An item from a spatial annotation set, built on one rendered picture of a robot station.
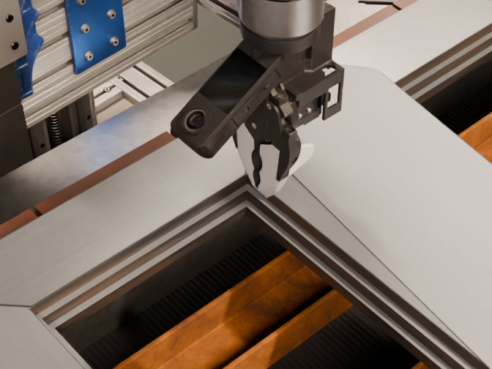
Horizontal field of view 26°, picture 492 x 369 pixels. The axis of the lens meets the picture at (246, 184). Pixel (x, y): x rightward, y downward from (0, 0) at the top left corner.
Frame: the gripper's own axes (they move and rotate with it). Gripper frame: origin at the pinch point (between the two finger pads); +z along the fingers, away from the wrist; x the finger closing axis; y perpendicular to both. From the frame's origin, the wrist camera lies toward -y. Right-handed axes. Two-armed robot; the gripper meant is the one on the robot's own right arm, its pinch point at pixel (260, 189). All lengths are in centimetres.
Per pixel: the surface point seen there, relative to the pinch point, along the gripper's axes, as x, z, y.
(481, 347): -26.9, 0.8, 2.3
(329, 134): 1.8, 0.7, 11.4
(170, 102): 33.8, 18.3, 14.0
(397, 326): -19.2, 3.7, 0.1
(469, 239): -17.8, 0.8, 11.3
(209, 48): 107, 86, 80
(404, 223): -12.3, 0.8, 8.0
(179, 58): 109, 86, 72
